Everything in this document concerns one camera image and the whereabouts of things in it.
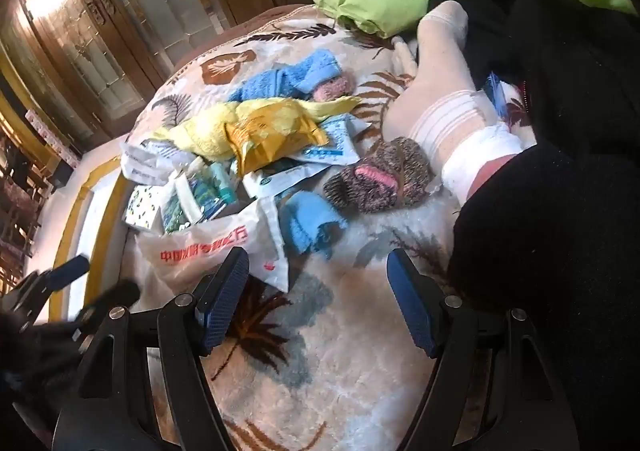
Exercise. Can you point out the large blue fuzzy sock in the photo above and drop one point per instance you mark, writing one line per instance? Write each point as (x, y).
(280, 78)

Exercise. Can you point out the blue white packet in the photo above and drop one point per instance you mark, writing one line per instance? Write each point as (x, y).
(494, 87)

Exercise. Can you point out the white plastic bag red print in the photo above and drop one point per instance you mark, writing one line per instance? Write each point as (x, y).
(220, 243)

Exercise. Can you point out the white sachet blue print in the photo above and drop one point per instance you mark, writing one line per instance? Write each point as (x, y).
(330, 141)

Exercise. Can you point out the white dotted tissue pack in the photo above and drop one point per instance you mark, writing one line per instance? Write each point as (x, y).
(142, 211)

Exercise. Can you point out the wooden glass door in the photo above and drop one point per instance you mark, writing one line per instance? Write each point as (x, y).
(115, 21)

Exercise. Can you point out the yellow snack packet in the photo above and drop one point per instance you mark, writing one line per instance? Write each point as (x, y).
(275, 136)

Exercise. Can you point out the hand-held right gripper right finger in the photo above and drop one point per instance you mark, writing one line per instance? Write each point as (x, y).
(410, 306)

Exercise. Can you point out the leaf printed blanket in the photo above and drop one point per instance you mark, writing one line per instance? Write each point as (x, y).
(310, 381)

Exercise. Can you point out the yellow smooth cloth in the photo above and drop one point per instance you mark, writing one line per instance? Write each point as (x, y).
(320, 106)

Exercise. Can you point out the grey knitted sock pink lining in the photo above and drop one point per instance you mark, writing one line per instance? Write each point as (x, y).
(380, 176)

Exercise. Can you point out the person's white socked foot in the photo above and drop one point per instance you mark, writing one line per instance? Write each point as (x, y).
(440, 96)

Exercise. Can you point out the cream fuzzy sock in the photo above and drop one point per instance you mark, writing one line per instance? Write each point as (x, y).
(405, 56)

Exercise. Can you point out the person's black trousers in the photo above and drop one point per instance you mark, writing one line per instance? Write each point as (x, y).
(550, 156)

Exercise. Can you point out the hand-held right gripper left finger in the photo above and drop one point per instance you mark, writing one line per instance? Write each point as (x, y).
(222, 303)

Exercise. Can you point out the small blue fuzzy sock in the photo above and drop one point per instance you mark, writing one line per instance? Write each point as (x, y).
(312, 223)

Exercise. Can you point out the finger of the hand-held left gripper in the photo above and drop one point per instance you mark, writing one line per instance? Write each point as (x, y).
(70, 265)
(117, 293)

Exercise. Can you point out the yellow fuzzy towel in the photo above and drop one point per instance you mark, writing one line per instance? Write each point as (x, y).
(200, 131)

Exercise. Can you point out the pink fuzzy sock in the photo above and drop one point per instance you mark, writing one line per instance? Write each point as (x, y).
(332, 88)

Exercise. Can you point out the blue cartoon tissue pack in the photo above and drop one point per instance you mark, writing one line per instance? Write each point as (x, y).
(214, 188)

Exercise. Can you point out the green printed tissue pack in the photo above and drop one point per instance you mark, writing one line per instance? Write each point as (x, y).
(176, 208)

